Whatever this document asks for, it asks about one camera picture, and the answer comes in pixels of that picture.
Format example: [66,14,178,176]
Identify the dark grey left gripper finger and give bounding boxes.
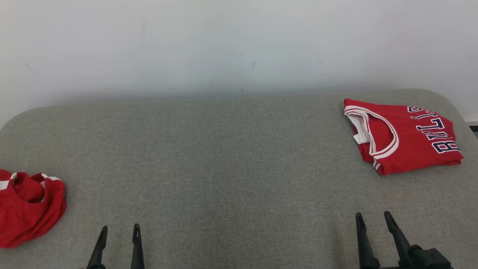
[131,223,145,269]
[87,225,109,269]

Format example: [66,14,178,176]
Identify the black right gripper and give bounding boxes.
[355,211,454,269]

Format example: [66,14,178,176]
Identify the red basketball shorts white trim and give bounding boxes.
[0,169,67,249]

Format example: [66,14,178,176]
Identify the red basketball jersey white sleeves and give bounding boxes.
[343,98,465,176]

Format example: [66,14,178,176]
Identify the grey fabric sofa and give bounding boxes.
[0,88,478,269]

